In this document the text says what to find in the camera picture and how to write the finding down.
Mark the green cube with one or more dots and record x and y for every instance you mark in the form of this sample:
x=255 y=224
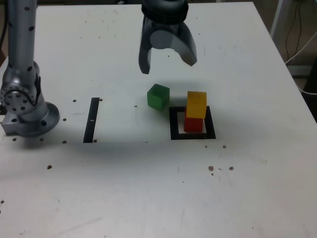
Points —
x=157 y=98

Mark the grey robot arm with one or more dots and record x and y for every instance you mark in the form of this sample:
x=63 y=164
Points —
x=22 y=37

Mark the yellow cube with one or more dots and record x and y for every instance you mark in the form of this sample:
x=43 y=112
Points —
x=196 y=106

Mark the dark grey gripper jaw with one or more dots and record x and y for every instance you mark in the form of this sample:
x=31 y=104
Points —
x=144 y=57

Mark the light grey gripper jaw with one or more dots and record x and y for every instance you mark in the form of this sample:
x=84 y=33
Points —
x=185 y=44

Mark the black tape square outline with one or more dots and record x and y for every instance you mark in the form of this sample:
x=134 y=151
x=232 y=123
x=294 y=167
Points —
x=173 y=124

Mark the black tape strip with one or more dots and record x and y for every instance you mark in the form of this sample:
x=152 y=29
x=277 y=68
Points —
x=91 y=114

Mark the red cube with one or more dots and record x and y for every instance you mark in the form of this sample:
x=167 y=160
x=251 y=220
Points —
x=193 y=125

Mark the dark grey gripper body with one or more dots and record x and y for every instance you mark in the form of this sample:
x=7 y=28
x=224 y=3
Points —
x=164 y=26

